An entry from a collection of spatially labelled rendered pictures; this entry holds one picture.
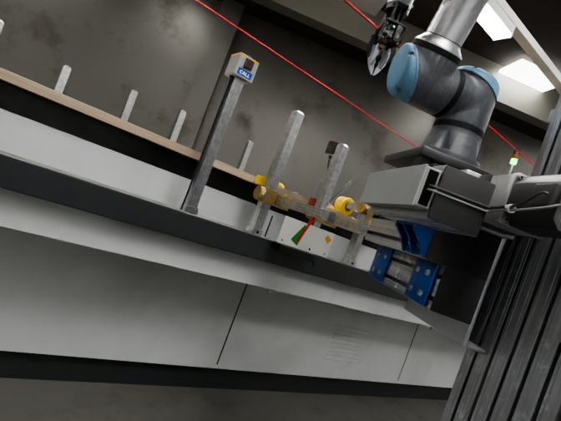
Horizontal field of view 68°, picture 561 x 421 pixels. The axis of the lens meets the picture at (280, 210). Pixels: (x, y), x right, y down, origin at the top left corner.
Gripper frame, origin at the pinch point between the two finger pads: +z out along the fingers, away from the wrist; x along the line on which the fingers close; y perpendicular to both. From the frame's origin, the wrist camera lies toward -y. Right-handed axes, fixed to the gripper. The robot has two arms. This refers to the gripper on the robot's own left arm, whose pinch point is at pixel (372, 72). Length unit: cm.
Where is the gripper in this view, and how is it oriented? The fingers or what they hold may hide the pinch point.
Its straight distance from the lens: 140.5
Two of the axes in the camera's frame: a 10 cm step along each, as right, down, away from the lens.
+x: 9.3, 3.5, 1.3
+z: -3.5, 9.4, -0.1
